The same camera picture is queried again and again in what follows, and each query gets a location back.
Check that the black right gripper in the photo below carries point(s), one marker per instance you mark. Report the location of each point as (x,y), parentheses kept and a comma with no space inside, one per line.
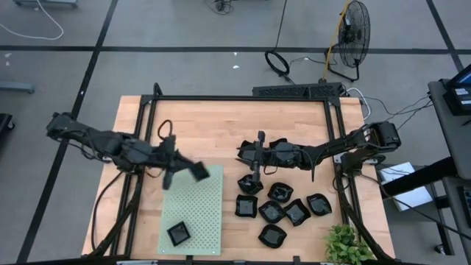
(283,154)

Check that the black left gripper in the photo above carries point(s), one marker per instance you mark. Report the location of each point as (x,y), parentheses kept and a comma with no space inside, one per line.
(167,158)

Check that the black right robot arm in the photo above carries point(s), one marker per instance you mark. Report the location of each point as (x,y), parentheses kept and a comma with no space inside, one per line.
(342,145)

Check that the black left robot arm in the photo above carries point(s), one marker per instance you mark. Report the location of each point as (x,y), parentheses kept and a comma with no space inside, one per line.
(110,145)

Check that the green perforated metal shelf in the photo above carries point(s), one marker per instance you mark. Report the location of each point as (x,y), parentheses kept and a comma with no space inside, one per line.
(198,206)

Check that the black perforated box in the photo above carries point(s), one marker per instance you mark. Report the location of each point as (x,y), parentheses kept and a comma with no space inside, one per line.
(294,90)

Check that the green potted plant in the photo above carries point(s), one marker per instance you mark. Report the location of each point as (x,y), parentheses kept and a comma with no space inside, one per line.
(346,244)

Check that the black floor fan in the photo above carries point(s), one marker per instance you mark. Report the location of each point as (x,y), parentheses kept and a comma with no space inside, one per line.
(355,37)

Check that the black support beam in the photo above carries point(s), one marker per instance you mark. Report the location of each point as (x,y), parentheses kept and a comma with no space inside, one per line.
(412,183)

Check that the white paper box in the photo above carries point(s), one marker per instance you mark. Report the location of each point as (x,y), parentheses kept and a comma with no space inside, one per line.
(416,198)

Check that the grey table foot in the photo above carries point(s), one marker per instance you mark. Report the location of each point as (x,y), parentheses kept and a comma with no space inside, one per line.
(44,3)
(16,87)

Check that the black caster base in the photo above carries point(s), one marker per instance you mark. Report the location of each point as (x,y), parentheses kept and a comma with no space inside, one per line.
(3,123)

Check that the grey side table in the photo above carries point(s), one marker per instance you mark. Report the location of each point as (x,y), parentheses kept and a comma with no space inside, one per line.
(460,140)

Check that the black labelled box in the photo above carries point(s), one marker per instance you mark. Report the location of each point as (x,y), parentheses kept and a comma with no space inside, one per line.
(458,103)

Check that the black monitor blue screen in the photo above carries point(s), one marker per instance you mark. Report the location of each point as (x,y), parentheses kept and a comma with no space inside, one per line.
(464,77)

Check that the black aluminium table frame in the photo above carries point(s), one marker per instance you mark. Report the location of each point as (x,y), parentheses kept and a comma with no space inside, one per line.
(239,98)

